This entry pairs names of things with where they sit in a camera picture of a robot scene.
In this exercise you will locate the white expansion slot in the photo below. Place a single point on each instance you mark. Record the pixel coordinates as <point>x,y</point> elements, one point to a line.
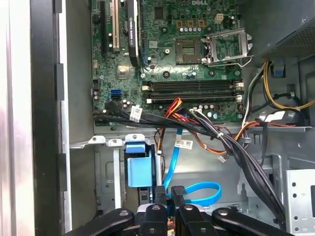
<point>115,29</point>

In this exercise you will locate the grey power supply unit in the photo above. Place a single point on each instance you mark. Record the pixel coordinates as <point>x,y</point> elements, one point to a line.
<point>283,24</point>

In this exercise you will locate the metal socket cover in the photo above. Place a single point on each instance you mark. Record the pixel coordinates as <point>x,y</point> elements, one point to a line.
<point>244,46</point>

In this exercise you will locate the hard disk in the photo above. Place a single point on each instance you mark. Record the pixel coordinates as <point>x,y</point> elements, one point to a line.
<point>139,172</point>

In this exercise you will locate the grey metal disk bay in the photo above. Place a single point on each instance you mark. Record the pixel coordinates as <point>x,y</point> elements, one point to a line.
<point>108,172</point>

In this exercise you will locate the green Dell motherboard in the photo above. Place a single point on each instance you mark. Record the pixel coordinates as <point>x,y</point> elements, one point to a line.
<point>133,83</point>

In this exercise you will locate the black PC case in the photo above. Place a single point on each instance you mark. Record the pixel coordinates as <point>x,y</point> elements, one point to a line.
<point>44,98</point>

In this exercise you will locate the black RAM slot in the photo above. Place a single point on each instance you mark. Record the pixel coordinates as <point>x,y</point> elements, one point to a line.
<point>192,88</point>
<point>192,100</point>
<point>192,82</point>
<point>192,95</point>

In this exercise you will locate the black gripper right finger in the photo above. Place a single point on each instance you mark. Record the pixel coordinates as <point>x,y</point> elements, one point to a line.
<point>192,221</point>

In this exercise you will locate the CPU socket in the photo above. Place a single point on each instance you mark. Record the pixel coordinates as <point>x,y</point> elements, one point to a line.
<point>188,51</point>

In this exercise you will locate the grey metal drive cage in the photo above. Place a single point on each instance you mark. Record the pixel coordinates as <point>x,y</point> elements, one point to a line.
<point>297,196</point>

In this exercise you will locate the black expansion slot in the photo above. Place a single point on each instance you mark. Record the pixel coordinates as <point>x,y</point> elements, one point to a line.
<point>103,29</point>

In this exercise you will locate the white four pin socket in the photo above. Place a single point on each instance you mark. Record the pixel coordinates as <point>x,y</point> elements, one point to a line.
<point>218,19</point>

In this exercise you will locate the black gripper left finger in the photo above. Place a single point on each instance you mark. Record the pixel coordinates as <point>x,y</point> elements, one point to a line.
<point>152,221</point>

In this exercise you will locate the blue SATA port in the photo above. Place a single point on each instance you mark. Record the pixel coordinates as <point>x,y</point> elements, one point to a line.
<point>116,92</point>

